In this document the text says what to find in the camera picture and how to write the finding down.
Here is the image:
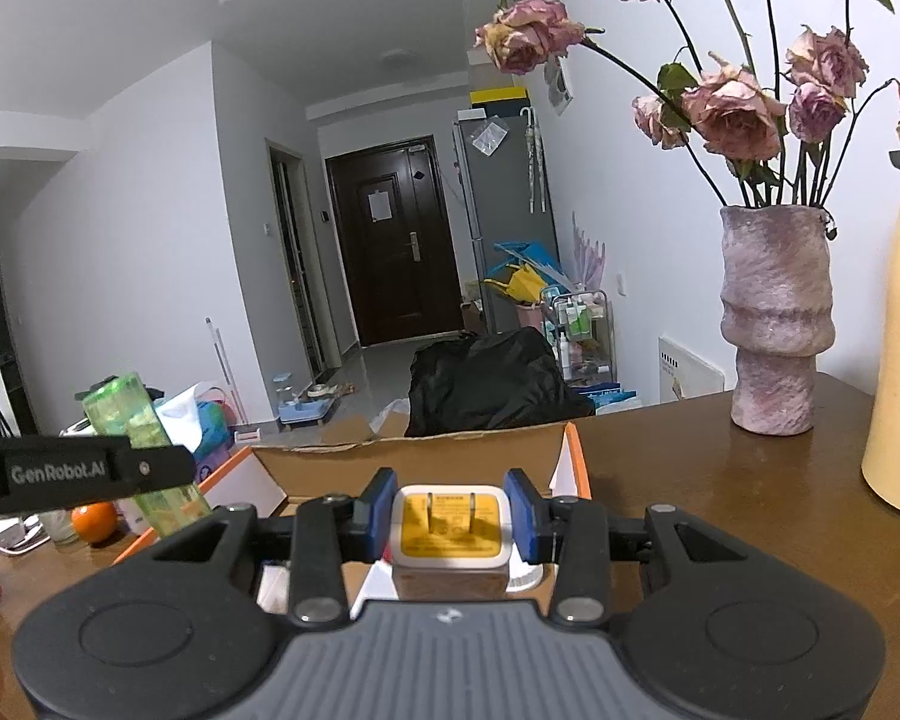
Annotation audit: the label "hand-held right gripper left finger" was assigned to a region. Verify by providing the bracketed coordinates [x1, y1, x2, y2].
[150, 467, 400, 627]

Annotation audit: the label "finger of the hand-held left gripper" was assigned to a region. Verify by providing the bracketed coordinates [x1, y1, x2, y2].
[124, 444, 197, 497]

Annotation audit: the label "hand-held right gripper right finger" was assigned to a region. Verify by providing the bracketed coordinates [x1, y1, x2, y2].
[502, 469, 751, 627]

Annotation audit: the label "green spray bottle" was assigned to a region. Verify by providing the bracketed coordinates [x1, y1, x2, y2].
[82, 373, 213, 538]

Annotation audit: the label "white power adapter plug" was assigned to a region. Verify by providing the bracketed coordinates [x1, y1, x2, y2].
[388, 484, 513, 602]

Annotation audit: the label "orange cardboard box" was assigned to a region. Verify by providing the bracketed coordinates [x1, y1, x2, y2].
[112, 421, 594, 616]

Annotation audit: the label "clear glass cup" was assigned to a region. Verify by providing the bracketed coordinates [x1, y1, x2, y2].
[39, 510, 77, 548]

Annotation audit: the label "blue tissue box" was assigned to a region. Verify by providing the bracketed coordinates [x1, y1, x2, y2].
[153, 382, 234, 467]

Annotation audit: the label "orange fruit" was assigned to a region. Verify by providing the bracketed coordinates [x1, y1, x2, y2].
[71, 501, 119, 545]

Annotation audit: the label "blue pet feeder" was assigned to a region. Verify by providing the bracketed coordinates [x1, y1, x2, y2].
[273, 374, 339, 429]

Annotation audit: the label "black bag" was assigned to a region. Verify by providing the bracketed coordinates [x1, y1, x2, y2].
[406, 327, 596, 438]

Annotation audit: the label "white storage trolley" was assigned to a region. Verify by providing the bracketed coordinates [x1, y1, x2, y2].
[541, 289, 618, 392]

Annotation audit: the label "yellow and blue bags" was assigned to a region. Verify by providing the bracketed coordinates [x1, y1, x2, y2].
[483, 240, 564, 309]

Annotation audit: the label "dark brown door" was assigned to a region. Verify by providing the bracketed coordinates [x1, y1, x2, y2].
[324, 136, 459, 348]

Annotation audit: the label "grey refrigerator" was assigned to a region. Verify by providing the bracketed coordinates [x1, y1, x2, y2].
[452, 111, 560, 335]

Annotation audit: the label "pink stone vase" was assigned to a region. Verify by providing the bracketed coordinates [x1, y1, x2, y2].
[719, 204, 838, 437]

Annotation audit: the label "clear folded umbrella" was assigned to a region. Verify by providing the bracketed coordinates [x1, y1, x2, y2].
[519, 106, 548, 215]

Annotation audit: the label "yellow box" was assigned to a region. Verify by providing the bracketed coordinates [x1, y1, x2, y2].
[468, 85, 530, 108]

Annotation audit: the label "dried pink roses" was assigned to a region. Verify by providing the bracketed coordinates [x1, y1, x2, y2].
[474, 0, 900, 209]

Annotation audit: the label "white charger with cable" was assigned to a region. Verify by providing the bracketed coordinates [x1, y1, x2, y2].
[0, 517, 47, 557]

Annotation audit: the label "white wall card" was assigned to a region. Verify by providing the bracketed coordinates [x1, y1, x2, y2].
[543, 55, 575, 116]

